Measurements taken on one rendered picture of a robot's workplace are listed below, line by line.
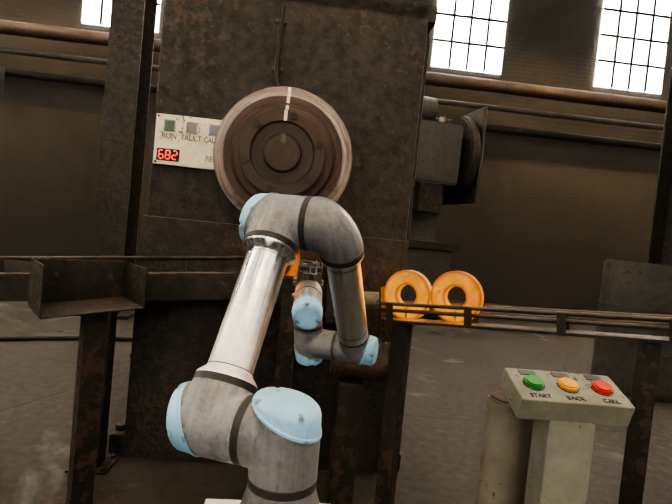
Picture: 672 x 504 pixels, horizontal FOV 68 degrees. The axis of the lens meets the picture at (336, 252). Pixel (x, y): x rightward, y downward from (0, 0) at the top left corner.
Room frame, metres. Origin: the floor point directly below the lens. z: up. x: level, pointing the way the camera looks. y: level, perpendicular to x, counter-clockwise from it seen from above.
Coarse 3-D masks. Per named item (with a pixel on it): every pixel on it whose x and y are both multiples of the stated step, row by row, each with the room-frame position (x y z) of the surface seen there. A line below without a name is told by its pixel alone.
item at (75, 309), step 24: (48, 264) 1.45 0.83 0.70; (72, 264) 1.49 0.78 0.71; (96, 264) 1.53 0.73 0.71; (120, 264) 1.58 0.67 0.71; (48, 288) 1.45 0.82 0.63; (72, 288) 1.49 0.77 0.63; (96, 288) 1.54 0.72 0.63; (120, 288) 1.58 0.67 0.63; (144, 288) 1.44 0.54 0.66; (48, 312) 1.33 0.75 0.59; (72, 312) 1.34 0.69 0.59; (96, 312) 1.35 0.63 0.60; (96, 336) 1.42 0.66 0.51; (96, 360) 1.42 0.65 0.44; (96, 384) 1.43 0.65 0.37; (96, 408) 1.43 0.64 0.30; (72, 432) 1.44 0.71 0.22; (96, 432) 1.43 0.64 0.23; (72, 456) 1.42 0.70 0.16; (96, 456) 1.44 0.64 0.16; (72, 480) 1.40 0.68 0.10
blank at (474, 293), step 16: (448, 272) 1.49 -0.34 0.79; (464, 272) 1.48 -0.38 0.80; (432, 288) 1.51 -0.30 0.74; (448, 288) 1.49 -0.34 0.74; (464, 288) 1.46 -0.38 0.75; (480, 288) 1.45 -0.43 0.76; (448, 304) 1.49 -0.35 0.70; (464, 304) 1.46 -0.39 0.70; (480, 304) 1.44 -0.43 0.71; (448, 320) 1.48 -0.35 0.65
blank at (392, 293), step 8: (400, 272) 1.57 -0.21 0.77; (408, 272) 1.56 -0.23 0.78; (416, 272) 1.55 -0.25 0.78; (392, 280) 1.58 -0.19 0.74; (400, 280) 1.57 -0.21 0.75; (408, 280) 1.56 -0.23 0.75; (416, 280) 1.54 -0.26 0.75; (424, 280) 1.53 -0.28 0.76; (392, 288) 1.58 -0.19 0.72; (400, 288) 1.58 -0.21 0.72; (416, 288) 1.54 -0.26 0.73; (424, 288) 1.53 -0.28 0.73; (384, 296) 1.60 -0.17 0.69; (392, 296) 1.58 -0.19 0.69; (400, 296) 1.60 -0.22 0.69; (416, 296) 1.54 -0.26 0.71; (424, 296) 1.53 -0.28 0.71
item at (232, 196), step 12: (252, 96) 1.70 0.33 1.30; (264, 96) 1.70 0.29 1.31; (300, 96) 1.71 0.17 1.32; (312, 96) 1.72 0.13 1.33; (240, 108) 1.70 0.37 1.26; (324, 108) 1.72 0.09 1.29; (228, 120) 1.70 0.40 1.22; (336, 120) 1.72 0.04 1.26; (216, 144) 1.69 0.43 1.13; (348, 144) 1.72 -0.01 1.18; (216, 156) 1.69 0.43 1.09; (348, 156) 1.72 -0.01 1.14; (216, 168) 1.70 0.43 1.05; (348, 168) 1.73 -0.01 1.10; (228, 192) 1.70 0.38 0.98; (336, 192) 1.72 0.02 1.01; (240, 204) 1.70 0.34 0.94
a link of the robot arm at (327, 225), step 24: (312, 216) 1.00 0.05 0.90; (336, 216) 1.01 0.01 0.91; (312, 240) 1.01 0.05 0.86; (336, 240) 1.01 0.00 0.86; (360, 240) 1.05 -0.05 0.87; (336, 264) 1.04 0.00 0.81; (360, 264) 1.10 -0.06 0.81; (336, 288) 1.11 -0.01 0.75; (360, 288) 1.12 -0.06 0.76; (336, 312) 1.16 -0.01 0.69; (360, 312) 1.16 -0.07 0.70; (336, 336) 1.27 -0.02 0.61; (360, 336) 1.20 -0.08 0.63; (336, 360) 1.28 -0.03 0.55; (360, 360) 1.24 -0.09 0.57
